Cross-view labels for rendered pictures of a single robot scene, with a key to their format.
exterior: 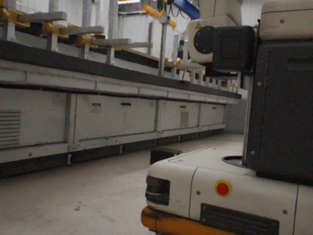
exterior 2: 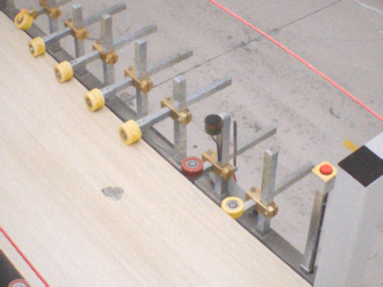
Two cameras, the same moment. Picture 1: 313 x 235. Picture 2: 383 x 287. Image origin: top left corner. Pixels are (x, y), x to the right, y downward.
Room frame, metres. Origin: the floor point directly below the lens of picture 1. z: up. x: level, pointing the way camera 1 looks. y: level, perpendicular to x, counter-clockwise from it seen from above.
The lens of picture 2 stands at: (2.38, 1.91, 3.10)
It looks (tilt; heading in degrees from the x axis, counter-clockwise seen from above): 43 degrees down; 293
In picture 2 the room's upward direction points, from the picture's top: straight up
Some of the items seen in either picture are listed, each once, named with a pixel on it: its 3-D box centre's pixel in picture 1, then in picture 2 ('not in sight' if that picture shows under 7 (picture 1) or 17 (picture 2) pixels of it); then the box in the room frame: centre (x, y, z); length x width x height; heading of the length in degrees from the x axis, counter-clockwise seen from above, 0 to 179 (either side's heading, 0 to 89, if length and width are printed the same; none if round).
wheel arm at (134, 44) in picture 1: (123, 45); not in sight; (2.09, 0.26, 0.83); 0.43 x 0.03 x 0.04; 63
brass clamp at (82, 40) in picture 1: (87, 41); not in sight; (1.88, 0.45, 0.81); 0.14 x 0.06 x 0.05; 153
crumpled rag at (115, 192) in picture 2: not in sight; (113, 190); (3.48, 0.09, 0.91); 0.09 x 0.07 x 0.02; 177
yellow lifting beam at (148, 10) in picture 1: (161, 17); not in sight; (8.25, 0.09, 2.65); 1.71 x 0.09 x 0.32; 153
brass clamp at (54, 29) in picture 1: (56, 31); not in sight; (1.66, 0.56, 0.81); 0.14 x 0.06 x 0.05; 153
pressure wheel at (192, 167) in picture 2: not in sight; (192, 173); (3.28, -0.16, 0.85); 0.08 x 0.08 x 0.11
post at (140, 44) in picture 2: (201, 65); (141, 85); (3.63, -0.47, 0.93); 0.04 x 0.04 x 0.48; 63
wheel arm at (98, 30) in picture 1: (68, 31); not in sight; (1.64, 0.49, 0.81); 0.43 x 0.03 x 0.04; 63
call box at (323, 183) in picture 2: (164, 20); (324, 179); (2.74, 0.00, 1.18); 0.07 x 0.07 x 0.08; 63
